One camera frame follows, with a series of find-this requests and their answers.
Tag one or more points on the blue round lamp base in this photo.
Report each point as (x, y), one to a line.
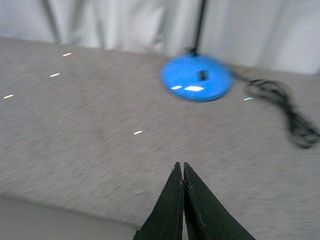
(197, 78)

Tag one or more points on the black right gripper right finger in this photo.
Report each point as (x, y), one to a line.
(206, 218)

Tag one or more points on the black lamp stem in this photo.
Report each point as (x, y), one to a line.
(197, 36)

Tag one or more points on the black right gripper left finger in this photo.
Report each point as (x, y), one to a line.
(165, 222)

